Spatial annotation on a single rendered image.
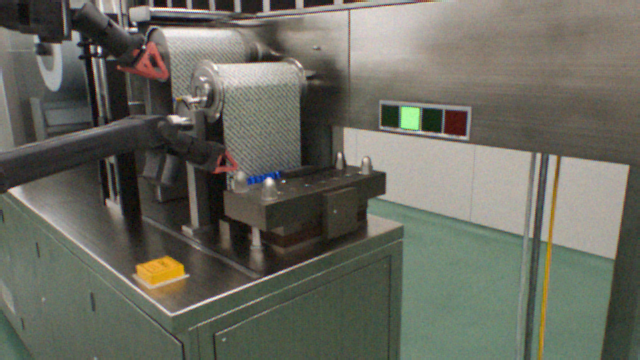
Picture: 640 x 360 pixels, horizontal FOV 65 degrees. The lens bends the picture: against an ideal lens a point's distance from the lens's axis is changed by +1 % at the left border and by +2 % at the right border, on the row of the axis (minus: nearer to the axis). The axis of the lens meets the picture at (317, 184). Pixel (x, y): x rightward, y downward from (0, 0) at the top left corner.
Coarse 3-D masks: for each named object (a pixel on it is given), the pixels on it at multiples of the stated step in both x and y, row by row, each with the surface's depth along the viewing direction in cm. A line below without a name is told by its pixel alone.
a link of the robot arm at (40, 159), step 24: (120, 120) 97; (144, 120) 97; (168, 120) 102; (48, 144) 81; (72, 144) 84; (96, 144) 88; (120, 144) 93; (144, 144) 97; (0, 168) 71; (24, 168) 77; (48, 168) 80; (72, 168) 85; (0, 192) 71
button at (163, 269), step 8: (144, 264) 101; (152, 264) 101; (160, 264) 101; (168, 264) 101; (176, 264) 101; (144, 272) 98; (152, 272) 97; (160, 272) 97; (168, 272) 98; (176, 272) 100; (144, 280) 99; (152, 280) 96; (160, 280) 97
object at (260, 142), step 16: (256, 112) 122; (272, 112) 125; (288, 112) 129; (224, 128) 117; (240, 128) 119; (256, 128) 123; (272, 128) 126; (288, 128) 130; (240, 144) 120; (256, 144) 124; (272, 144) 127; (288, 144) 131; (240, 160) 121; (256, 160) 124; (272, 160) 128; (288, 160) 132
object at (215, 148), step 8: (192, 136) 110; (192, 144) 110; (200, 144) 110; (208, 144) 113; (216, 144) 112; (192, 152) 109; (200, 152) 110; (208, 152) 112; (216, 152) 111; (192, 160) 111; (200, 160) 111; (208, 160) 112; (216, 160) 111; (208, 168) 111; (216, 168) 111
